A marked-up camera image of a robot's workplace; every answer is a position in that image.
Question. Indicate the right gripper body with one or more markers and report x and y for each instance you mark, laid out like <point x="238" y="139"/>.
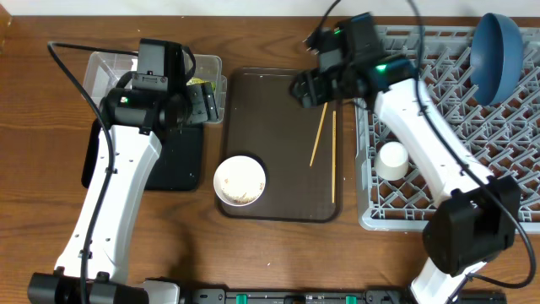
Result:
<point x="315" y="87"/>

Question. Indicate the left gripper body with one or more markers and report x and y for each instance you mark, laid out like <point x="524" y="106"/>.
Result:
<point x="203" y="107"/>

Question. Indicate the yellow snack wrapper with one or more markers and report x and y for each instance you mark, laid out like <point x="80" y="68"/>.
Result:
<point x="202" y="82"/>

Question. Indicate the white cup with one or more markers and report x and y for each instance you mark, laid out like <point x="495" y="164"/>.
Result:
<point x="391" y="162"/>

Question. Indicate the dark blue plate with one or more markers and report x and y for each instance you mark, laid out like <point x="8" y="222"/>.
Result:
<point x="496" y="57"/>

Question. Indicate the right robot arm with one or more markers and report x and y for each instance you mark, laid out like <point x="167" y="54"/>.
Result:
<point x="476" y="212"/>

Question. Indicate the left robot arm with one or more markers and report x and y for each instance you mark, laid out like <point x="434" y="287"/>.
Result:
<point x="93" y="267"/>

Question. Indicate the grey dishwasher rack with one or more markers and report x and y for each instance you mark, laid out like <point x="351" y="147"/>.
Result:
<point x="504" y="137"/>

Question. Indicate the wooden chopstick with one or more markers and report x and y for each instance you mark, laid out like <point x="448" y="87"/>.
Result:
<point x="318" y="134"/>
<point x="334" y="154"/>

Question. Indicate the dark brown tray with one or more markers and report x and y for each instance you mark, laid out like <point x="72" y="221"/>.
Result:
<point x="263" y="121"/>

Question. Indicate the black plastic bin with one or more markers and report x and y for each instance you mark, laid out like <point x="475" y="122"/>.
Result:
<point x="144" y="163"/>

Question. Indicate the white bowl with rice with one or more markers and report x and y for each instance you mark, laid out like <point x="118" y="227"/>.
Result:
<point x="239" y="181"/>

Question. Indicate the clear plastic bin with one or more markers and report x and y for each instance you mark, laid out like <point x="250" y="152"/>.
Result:
<point x="105" y="69"/>

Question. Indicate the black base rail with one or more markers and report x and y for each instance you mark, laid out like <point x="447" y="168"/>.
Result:
<point x="221" y="296"/>

